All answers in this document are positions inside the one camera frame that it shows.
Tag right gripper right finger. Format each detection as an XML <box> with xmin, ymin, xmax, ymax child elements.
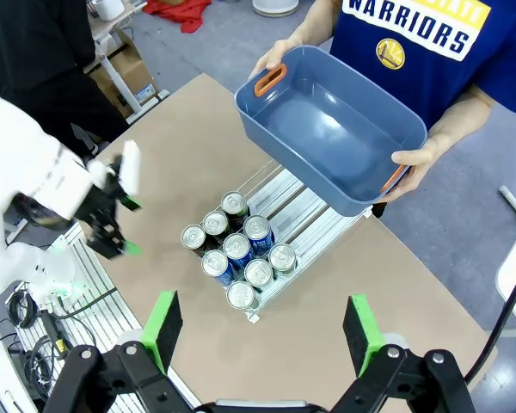
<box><xmin>330</xmin><ymin>294</ymin><xmax>476</xmax><ymax>413</ymax></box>

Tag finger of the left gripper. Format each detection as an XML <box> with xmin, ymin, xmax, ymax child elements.
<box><xmin>111</xmin><ymin>188</ymin><xmax>142</xmax><ymax>212</ymax></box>
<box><xmin>87</xmin><ymin>221</ymin><xmax>142</xmax><ymax>260</ymax></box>

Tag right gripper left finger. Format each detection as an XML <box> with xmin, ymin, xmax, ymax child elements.
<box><xmin>42</xmin><ymin>290</ymin><xmax>190</xmax><ymax>413</ymax></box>

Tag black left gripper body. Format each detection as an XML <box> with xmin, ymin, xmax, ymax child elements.
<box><xmin>77</xmin><ymin>157</ymin><xmax>124</xmax><ymax>233</ymax></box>

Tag black Pepsi can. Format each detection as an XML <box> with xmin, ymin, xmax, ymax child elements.
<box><xmin>180</xmin><ymin>224</ymin><xmax>210</xmax><ymax>259</ymax></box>
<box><xmin>220</xmin><ymin>191</ymin><xmax>250</xmax><ymax>229</ymax></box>
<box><xmin>201</xmin><ymin>210</ymin><xmax>231</xmax><ymax>242</ymax></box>

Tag green beverage can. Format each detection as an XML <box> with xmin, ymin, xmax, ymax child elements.
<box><xmin>225</xmin><ymin>280</ymin><xmax>259</xmax><ymax>311</ymax></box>
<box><xmin>267</xmin><ymin>243</ymin><xmax>298</xmax><ymax>279</ymax></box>
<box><xmin>243</xmin><ymin>258</ymin><xmax>275</xmax><ymax>293</ymax></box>

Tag blue Pocari Sweat can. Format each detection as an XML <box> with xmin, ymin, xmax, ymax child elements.
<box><xmin>200</xmin><ymin>249</ymin><xmax>234</xmax><ymax>287</ymax></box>
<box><xmin>222</xmin><ymin>232</ymin><xmax>255</xmax><ymax>268</ymax></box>
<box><xmin>243</xmin><ymin>214</ymin><xmax>276</xmax><ymax>255</ymax></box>

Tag grey-blue bin orange handles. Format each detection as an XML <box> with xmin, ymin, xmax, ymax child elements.
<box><xmin>234</xmin><ymin>45</ymin><xmax>428</xmax><ymax>218</ymax></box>

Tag person's left forearm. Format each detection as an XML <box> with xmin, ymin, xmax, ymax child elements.
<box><xmin>425</xmin><ymin>83</ymin><xmax>495</xmax><ymax>150</ymax></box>

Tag person's right forearm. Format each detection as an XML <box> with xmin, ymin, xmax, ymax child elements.
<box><xmin>290</xmin><ymin>0</ymin><xmax>343</xmax><ymax>48</ymax></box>

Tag person's left hand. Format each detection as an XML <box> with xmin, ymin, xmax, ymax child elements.
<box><xmin>380</xmin><ymin>137</ymin><xmax>446</xmax><ymax>204</ymax></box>

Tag person's right hand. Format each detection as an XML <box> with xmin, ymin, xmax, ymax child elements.
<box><xmin>249</xmin><ymin>37</ymin><xmax>304</xmax><ymax>78</ymax></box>

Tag aluminium slatted robot platform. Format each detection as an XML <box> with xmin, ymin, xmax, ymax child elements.
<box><xmin>8</xmin><ymin>223</ymin><xmax>203</xmax><ymax>413</ymax></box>

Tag clear acrylic can rack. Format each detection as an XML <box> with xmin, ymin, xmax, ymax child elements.
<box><xmin>178</xmin><ymin>161</ymin><xmax>373</xmax><ymax>324</ymax></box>

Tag cardboard box white label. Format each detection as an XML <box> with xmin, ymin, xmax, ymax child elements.
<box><xmin>89</xmin><ymin>28</ymin><xmax>161</xmax><ymax>120</ymax></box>

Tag person in dark jacket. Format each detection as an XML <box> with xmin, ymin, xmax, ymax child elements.
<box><xmin>0</xmin><ymin>0</ymin><xmax>132</xmax><ymax>158</ymax></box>

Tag white cylinder container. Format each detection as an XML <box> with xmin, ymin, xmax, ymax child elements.
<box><xmin>89</xmin><ymin>0</ymin><xmax>126</xmax><ymax>22</ymax></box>

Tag red cloth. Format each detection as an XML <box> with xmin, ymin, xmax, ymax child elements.
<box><xmin>143</xmin><ymin>0</ymin><xmax>212</xmax><ymax>34</ymax></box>

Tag white round air purifier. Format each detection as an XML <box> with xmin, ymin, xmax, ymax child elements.
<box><xmin>252</xmin><ymin>0</ymin><xmax>301</xmax><ymax>19</ymax></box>

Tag person in blue Warriors shirt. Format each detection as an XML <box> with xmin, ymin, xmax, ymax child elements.
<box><xmin>329</xmin><ymin>0</ymin><xmax>516</xmax><ymax>130</ymax></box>

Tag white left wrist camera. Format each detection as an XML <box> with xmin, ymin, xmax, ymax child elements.
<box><xmin>119</xmin><ymin>139</ymin><xmax>142</xmax><ymax>197</ymax></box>

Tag grey cable coil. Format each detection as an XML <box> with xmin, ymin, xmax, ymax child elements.
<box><xmin>6</xmin><ymin>288</ymin><xmax>39</xmax><ymax>330</ymax></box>

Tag black cable bundle yellow tag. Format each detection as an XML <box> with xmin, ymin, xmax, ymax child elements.
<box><xmin>23</xmin><ymin>335</ymin><xmax>72</xmax><ymax>404</ymax></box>

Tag white desk frame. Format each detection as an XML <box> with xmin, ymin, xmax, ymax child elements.
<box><xmin>85</xmin><ymin>12</ymin><xmax>171</xmax><ymax>115</ymax></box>

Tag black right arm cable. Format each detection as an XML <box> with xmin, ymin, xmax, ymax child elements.
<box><xmin>463</xmin><ymin>231</ymin><xmax>516</xmax><ymax>386</ymax></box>

